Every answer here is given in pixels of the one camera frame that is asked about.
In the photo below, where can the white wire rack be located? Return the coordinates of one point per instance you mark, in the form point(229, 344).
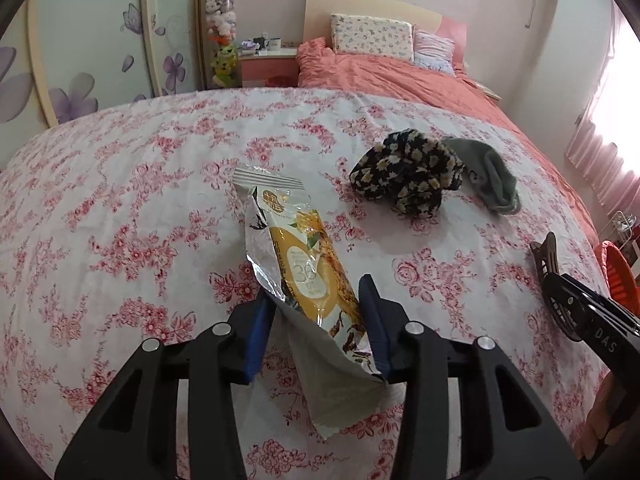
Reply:
point(625, 234)

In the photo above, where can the yellow snack wrapper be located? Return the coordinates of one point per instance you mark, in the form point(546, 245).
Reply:
point(294, 260)

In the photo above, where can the person's right hand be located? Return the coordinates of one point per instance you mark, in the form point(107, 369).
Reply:
point(599, 423)

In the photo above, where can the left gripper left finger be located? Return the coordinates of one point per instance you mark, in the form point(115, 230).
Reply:
point(131, 431)

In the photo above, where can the pink window curtain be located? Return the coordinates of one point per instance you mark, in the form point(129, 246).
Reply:
point(605, 145)

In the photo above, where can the orange laundry basket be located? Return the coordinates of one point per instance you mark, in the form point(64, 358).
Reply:
point(618, 277)

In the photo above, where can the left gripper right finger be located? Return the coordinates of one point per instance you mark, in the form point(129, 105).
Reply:
point(468, 412)

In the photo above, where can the striped pink pillow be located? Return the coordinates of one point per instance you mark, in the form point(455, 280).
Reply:
point(433, 52)

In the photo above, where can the pink left nightstand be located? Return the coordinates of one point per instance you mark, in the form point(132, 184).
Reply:
point(272, 69)

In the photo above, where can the floral sliding wardrobe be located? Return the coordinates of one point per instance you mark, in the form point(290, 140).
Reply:
point(64, 59)

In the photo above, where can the black floral scrunchie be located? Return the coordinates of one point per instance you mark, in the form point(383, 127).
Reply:
point(409, 170)

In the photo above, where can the right nightstand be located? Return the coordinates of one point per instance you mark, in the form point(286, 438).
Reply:
point(492, 95)

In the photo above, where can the floral white pillow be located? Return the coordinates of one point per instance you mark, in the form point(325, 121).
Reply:
point(367, 35)

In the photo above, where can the coral bed duvet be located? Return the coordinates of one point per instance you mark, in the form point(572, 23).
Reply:
point(321, 67)

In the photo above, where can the beige pink headboard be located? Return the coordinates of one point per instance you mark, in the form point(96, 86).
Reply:
point(317, 19)

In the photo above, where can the grey green sock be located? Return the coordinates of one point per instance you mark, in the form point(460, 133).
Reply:
point(490, 179)

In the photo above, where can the floral pink tablecloth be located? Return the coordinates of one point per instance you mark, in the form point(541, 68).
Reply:
point(125, 225)

